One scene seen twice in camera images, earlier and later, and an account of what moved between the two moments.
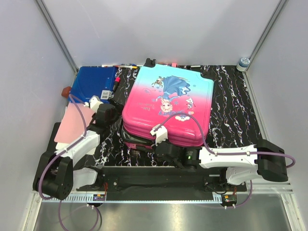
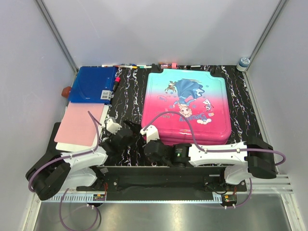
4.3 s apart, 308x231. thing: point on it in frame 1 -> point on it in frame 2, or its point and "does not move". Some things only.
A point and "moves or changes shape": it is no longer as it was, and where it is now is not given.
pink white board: (71, 126) does not move
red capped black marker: (117, 81) does not move
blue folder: (91, 81) does not move
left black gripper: (115, 112) -> (134, 128)
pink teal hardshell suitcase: (179, 100) moves or changes shape
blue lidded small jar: (243, 63) does not move
